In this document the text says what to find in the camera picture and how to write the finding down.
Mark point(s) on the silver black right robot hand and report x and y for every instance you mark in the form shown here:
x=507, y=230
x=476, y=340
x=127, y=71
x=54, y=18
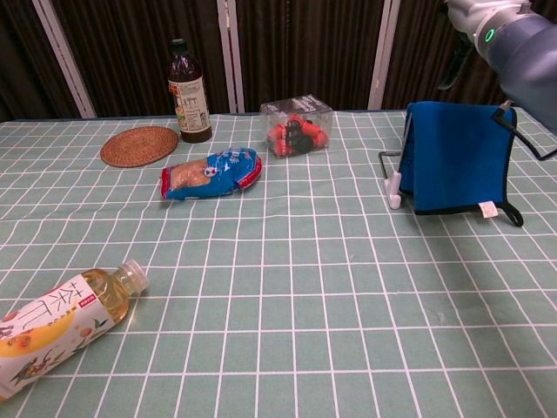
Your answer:
x=459, y=61

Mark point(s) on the blue and grey towel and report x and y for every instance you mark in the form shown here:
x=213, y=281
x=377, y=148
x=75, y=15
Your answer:
x=457, y=161

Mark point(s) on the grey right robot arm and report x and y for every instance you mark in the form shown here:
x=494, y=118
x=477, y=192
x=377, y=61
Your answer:
x=522, y=56

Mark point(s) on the clear box with orange clips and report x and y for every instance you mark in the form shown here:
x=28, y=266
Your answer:
x=296, y=130

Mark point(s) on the green checked tablecloth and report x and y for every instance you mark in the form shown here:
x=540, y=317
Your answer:
x=278, y=261

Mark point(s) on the dark glass bottle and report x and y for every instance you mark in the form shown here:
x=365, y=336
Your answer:
x=189, y=87

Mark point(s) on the blue red snack bag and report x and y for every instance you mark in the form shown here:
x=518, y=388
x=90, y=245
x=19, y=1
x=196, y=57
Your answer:
x=209, y=174

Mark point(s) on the round woven rattan coaster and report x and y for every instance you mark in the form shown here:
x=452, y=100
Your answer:
x=139, y=146

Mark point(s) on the yellow tea plastic bottle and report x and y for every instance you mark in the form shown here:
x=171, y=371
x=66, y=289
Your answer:
x=56, y=322

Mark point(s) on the white partition frame post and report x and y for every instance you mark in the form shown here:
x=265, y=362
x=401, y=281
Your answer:
x=230, y=56
x=65, y=61
x=383, y=56

